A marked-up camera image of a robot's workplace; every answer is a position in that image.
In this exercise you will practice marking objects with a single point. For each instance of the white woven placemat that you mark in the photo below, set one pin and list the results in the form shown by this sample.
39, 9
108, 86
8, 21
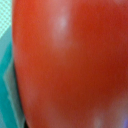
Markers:
5, 16

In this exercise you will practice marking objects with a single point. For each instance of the red tomato toy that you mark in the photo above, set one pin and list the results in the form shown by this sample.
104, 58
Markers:
71, 61

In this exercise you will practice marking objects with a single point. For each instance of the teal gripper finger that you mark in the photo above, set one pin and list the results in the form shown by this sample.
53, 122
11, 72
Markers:
11, 114

